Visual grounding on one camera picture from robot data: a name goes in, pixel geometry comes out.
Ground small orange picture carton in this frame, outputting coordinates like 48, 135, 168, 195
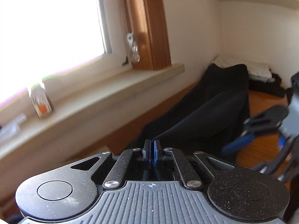
27, 81, 53, 119

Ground clear blind pull handle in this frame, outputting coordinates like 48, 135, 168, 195
126, 33, 140, 63

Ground brown wooden window frame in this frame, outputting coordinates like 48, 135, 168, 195
128, 0, 171, 71

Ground clear plastic bag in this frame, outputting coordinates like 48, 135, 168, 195
0, 114, 27, 144

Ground black Nike sweatpants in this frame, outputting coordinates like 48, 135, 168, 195
129, 64, 250, 157

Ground white patterned folded cloth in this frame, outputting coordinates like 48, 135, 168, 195
211, 55, 273, 82

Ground black folded garment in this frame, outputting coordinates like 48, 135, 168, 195
249, 73, 286, 98

